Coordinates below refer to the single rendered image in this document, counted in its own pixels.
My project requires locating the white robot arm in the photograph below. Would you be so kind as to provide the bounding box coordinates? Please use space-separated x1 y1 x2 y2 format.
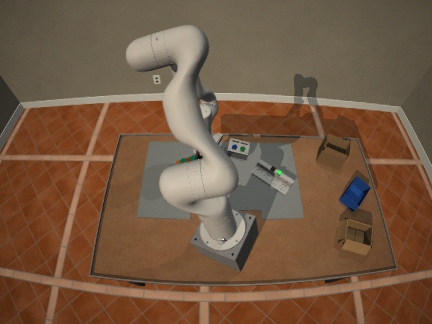
126 25 246 250

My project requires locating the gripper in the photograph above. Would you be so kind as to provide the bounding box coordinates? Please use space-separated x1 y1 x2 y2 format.
193 149 203 159

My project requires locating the white push-button panel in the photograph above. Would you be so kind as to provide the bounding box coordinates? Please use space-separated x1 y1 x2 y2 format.
227 138 251 160

